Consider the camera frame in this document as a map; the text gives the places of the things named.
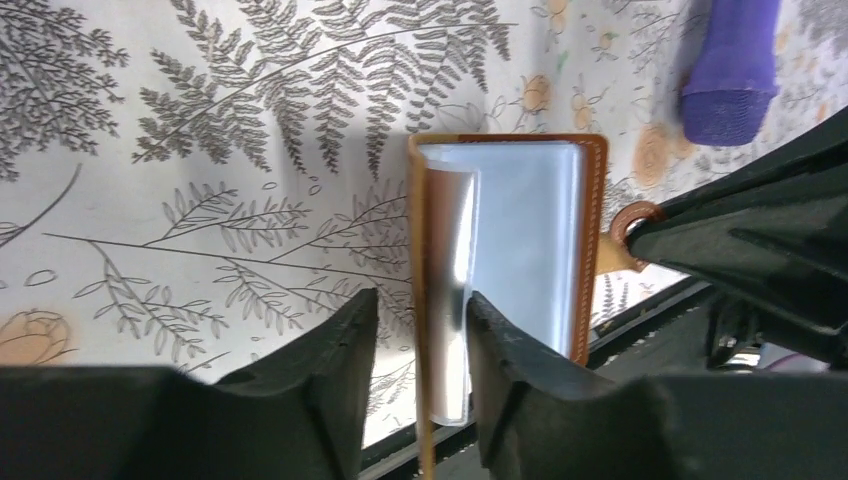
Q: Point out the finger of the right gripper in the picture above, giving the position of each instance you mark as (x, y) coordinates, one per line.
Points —
(772, 236)

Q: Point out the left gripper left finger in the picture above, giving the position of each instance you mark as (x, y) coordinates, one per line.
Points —
(297, 413)

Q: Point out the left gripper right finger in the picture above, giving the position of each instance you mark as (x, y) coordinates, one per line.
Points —
(540, 416)

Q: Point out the brown leather card holder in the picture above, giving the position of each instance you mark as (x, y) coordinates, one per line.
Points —
(516, 218)

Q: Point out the floral table mat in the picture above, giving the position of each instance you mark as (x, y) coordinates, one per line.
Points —
(197, 183)

